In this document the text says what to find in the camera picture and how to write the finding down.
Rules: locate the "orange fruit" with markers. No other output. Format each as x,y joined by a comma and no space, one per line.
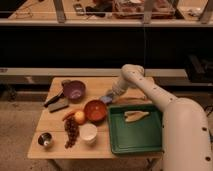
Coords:
79,117

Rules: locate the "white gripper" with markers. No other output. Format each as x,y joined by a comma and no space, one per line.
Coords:
120,86

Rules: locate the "wooden table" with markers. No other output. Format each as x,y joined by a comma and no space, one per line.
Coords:
53,124

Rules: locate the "cluttered tray on shelf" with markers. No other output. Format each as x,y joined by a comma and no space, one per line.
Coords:
135,8

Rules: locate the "small steel cup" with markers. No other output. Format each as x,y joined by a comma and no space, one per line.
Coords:
45,139

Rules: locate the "bunch of dark grapes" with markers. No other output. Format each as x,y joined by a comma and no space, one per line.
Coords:
72,130

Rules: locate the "white cup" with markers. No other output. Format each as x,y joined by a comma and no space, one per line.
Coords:
88,133

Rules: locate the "orange carrot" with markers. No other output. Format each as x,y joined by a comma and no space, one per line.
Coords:
69,114

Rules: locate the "blue sponge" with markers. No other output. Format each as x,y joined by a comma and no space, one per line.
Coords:
108,98

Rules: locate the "green plastic tray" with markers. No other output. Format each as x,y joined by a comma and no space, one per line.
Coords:
143,135

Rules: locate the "purple plastic bowl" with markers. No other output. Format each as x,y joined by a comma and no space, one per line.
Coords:
74,90

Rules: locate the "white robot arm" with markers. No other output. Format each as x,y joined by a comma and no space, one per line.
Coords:
185,134

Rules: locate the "black remote control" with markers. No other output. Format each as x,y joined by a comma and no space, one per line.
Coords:
79,9

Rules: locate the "black handled knife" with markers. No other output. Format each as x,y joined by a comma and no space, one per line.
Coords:
53,99

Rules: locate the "orange wooden bowl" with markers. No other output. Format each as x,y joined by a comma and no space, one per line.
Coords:
95,110

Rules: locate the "eyeglasses on shelf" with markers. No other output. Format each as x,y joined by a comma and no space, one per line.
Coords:
23,13

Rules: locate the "wooden spatula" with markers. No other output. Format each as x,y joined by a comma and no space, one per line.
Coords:
131,116

